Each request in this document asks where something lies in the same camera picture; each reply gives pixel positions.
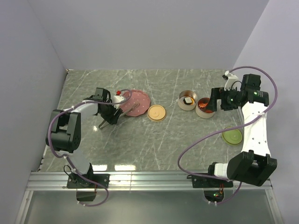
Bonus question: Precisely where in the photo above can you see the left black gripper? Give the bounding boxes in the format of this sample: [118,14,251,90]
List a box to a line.
[100,99,122,125]

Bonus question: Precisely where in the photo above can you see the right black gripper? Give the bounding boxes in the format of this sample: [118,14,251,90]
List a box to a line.
[205,87,241,112]

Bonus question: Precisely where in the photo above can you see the metal tongs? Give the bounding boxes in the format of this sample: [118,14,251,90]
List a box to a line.
[98,103,140,129]

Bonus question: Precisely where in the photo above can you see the beige steel container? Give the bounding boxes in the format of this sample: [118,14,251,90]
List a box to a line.
[195,98,215,119]
[178,90,198,111]

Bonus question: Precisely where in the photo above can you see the red shrimp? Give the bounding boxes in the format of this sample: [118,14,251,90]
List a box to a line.
[198,102,208,109]

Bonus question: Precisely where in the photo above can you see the sushi piece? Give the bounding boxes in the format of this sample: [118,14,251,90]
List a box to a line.
[183,97,192,105]

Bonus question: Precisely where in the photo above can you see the beige round lid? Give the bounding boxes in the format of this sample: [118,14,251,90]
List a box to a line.
[147,105,166,122]

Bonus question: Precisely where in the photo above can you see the green round lid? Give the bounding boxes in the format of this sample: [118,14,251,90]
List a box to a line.
[222,129,243,146]

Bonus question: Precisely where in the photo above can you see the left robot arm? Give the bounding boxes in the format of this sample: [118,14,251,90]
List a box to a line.
[46,88,127,188]

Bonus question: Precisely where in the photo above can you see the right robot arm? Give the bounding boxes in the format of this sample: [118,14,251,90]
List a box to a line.
[206,71,278,187]

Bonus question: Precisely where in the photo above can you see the pink polka dot plate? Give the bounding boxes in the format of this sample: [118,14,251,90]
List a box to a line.
[120,90,150,117]

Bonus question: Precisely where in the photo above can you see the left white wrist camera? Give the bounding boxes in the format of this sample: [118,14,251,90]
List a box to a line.
[112,95,127,109]

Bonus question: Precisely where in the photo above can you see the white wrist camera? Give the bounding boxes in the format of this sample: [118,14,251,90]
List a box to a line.
[222,70,239,91]
[112,95,127,109]

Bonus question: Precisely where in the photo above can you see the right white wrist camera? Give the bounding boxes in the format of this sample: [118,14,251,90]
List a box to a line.
[222,70,239,91]

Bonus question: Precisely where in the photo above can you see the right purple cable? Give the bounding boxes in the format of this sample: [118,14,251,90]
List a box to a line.
[177,66,278,204]

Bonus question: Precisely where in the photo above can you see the aluminium rail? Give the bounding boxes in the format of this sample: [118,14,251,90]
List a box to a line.
[26,171,273,191]

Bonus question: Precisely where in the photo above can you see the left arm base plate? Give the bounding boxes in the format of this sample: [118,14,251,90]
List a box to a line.
[66,173,110,189]

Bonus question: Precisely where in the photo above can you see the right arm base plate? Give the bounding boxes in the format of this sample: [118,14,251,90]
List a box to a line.
[187,175,234,189]

